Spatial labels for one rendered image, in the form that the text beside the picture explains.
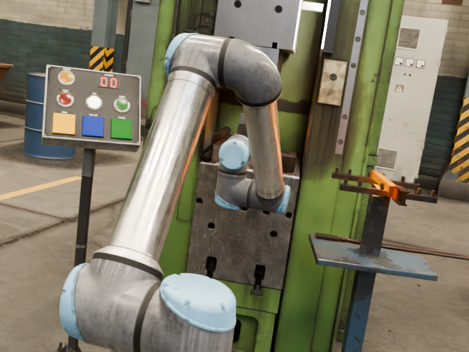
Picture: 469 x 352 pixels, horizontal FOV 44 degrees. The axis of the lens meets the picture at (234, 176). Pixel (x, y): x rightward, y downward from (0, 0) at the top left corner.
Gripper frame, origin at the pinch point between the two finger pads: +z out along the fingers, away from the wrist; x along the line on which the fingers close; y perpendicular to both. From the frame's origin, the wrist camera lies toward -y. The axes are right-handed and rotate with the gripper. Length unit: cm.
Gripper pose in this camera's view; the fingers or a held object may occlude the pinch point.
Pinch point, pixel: (246, 134)
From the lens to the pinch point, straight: 215.0
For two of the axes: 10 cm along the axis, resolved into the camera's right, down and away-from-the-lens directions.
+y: -1.4, 9.7, 2.0
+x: 9.8, 1.6, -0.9
